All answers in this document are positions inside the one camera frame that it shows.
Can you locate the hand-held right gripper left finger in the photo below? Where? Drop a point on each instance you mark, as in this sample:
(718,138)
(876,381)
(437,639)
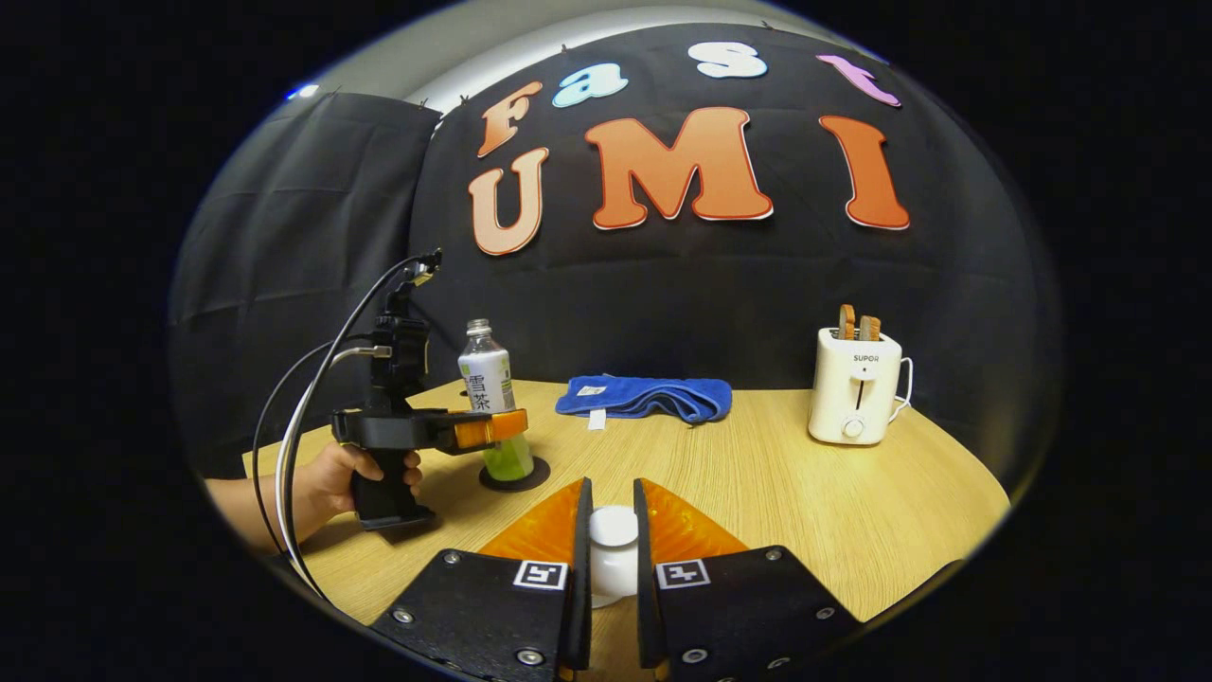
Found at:
(580,587)

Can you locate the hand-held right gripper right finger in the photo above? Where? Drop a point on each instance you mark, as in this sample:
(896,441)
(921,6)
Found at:
(646,587)

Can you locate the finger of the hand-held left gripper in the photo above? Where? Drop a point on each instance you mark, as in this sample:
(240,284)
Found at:
(492,428)

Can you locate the white green label water bottle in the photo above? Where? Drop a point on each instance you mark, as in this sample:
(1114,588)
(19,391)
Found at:
(488,379)

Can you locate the dark round coaster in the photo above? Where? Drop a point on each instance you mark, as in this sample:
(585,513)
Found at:
(535,474)

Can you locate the blue towel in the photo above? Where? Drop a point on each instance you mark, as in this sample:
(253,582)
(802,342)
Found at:
(653,396)

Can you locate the cream toaster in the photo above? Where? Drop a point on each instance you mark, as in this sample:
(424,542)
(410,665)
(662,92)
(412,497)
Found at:
(852,388)

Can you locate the brown bread slice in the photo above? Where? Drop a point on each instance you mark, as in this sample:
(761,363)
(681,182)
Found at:
(869,328)
(846,322)

